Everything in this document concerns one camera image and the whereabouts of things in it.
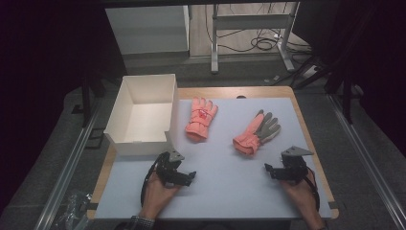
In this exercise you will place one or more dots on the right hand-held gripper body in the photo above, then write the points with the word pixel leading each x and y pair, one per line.
pixel 293 167

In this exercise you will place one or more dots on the black floor bracket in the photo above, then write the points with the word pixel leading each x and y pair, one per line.
pixel 95 138

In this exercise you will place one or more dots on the black stand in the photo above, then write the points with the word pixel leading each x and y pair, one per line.
pixel 86 102
pixel 348 96

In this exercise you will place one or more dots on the white cardboard box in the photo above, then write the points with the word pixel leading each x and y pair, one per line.
pixel 146 118

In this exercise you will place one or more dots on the person's right hand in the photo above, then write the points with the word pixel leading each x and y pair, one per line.
pixel 303 195

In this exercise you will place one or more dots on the clear plastic bag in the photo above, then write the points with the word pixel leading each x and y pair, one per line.
pixel 75 209

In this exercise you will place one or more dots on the white power strip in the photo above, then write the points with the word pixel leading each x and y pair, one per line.
pixel 310 72

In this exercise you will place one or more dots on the white cabinet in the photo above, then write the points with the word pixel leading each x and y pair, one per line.
pixel 146 30

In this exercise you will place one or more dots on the grey metal desk frame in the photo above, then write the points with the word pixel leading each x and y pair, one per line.
pixel 252 22

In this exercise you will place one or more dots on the person's left hand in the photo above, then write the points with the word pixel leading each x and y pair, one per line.
pixel 156 198

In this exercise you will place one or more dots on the aluminium rail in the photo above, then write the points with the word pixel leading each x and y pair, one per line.
pixel 68 172
pixel 367 159

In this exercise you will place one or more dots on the pale blue table mat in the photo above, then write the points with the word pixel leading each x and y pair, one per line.
pixel 230 188

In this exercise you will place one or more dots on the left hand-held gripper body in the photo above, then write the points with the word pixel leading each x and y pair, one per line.
pixel 167 166

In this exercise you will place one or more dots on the orange glove with grey palm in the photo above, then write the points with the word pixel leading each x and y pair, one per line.
pixel 252 137

